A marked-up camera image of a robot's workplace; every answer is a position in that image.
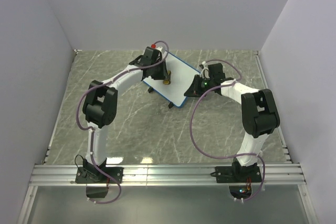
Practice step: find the aluminium right side rail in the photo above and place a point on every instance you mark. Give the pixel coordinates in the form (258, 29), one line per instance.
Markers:
(271, 107)

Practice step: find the blue framed whiteboard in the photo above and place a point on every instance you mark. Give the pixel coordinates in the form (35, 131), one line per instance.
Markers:
(182, 75)

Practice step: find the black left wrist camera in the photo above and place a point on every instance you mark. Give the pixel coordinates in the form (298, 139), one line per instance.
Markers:
(150, 56)

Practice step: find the black whiteboard foot right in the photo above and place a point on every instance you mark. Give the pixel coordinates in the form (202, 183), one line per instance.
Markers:
(170, 105)

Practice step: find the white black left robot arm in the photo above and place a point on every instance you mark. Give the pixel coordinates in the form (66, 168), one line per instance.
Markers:
(100, 105)

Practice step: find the aluminium rail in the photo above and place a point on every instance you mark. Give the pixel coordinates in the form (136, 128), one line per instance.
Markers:
(167, 175)
(271, 107)

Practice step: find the aluminium front rail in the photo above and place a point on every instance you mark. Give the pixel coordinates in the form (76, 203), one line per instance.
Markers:
(167, 175)

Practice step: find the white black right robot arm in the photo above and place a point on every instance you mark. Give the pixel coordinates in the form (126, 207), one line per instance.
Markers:
(260, 118)

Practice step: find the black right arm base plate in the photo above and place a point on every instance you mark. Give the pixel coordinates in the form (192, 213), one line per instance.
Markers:
(226, 174)

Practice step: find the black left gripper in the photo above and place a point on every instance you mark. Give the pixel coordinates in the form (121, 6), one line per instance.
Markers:
(163, 73)

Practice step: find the yellow black whiteboard eraser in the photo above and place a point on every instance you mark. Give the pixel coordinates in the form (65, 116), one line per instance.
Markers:
(167, 79)

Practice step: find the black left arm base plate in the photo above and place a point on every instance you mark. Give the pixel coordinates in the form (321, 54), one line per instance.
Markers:
(85, 176)

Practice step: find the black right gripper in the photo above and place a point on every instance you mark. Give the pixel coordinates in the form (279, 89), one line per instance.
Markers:
(193, 90)

